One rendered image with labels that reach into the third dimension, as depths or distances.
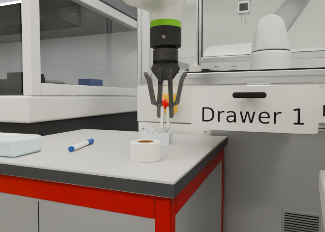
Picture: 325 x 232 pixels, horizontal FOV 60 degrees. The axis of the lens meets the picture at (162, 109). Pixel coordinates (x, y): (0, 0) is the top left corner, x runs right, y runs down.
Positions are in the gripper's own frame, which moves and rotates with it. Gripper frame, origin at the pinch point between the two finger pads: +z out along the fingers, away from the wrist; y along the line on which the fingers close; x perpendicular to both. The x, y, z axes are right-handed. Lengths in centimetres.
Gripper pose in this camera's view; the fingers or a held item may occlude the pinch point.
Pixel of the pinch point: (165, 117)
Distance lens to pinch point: 83.7
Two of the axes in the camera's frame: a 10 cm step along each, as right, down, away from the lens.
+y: -9.9, -0.1, 1.2
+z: 0.0, 10.0, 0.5
